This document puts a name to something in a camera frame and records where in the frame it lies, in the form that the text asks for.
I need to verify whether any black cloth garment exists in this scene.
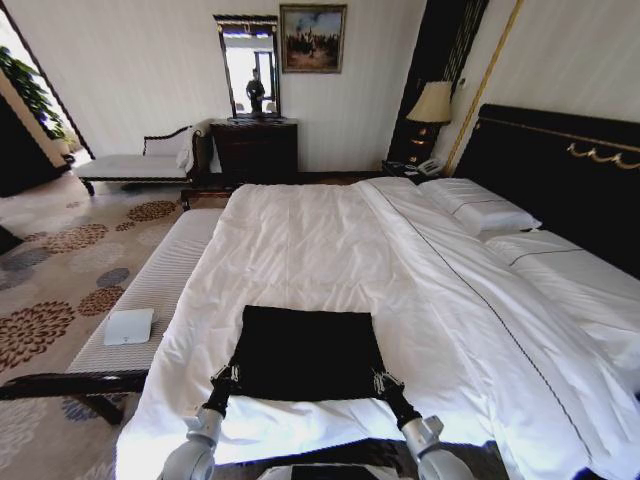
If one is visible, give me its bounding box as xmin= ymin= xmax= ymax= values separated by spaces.
xmin=230 ymin=304 xmax=396 ymax=404

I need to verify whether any white upholstered bed bench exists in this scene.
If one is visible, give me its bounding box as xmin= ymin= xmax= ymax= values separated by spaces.
xmin=0 ymin=187 xmax=236 ymax=426

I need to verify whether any white bed duvet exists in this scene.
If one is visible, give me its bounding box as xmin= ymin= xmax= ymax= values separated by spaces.
xmin=117 ymin=177 xmax=640 ymax=480

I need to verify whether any flat white box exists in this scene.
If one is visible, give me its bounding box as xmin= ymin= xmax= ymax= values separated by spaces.
xmin=103 ymin=307 xmax=161 ymax=347

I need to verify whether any white pillow with dark piping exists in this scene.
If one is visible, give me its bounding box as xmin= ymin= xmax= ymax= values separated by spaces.
xmin=484 ymin=229 xmax=640 ymax=371
xmin=417 ymin=177 xmax=544 ymax=236

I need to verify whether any dark nightstand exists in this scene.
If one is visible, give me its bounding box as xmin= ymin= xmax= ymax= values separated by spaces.
xmin=380 ymin=158 xmax=446 ymax=187

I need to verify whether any white chaise longue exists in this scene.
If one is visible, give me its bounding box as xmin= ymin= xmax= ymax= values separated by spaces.
xmin=73 ymin=124 xmax=214 ymax=197

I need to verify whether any dark wooden dresser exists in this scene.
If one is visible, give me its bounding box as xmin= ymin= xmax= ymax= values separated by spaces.
xmin=209 ymin=118 xmax=300 ymax=186

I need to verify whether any white cloth on chaise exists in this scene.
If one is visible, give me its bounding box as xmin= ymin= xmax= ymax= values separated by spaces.
xmin=174 ymin=124 xmax=197 ymax=174

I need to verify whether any dark headboard with gold trim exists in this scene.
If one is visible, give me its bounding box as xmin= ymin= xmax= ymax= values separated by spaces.
xmin=452 ymin=103 xmax=640 ymax=281

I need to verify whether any table lamp with cream shade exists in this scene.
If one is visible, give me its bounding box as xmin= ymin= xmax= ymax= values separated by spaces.
xmin=405 ymin=80 xmax=454 ymax=167

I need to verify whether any person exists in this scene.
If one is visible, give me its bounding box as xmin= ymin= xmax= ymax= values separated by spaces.
xmin=245 ymin=67 xmax=266 ymax=114

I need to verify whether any dark cabinet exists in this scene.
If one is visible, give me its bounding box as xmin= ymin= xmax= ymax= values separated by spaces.
xmin=0 ymin=94 xmax=67 ymax=199

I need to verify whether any gold framed painting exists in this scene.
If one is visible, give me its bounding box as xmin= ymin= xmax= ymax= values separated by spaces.
xmin=278 ymin=3 xmax=348 ymax=75

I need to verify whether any green leafy plant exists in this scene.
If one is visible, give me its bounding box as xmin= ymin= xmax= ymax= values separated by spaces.
xmin=0 ymin=45 xmax=69 ymax=141

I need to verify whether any dark framed wall mirror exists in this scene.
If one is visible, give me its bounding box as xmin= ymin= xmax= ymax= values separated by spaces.
xmin=213 ymin=13 xmax=282 ymax=120

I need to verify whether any gold wall trim strip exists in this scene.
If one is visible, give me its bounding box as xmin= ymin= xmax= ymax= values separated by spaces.
xmin=443 ymin=0 xmax=525 ymax=177

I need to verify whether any dark wall panel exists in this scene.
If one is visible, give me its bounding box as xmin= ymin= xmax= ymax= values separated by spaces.
xmin=387 ymin=0 xmax=492 ymax=164

